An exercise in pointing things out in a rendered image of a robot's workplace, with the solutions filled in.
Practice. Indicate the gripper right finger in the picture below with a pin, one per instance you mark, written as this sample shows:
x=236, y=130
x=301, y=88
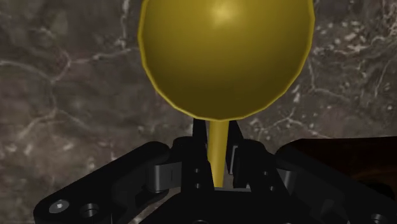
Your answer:
x=310, y=192

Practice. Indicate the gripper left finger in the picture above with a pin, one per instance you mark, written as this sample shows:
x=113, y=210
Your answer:
x=124, y=176

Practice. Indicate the golden round spoon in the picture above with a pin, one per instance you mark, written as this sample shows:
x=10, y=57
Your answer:
x=223, y=62

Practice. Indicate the dark brown wooden block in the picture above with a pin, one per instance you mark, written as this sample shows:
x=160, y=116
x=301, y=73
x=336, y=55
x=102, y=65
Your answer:
x=350, y=158

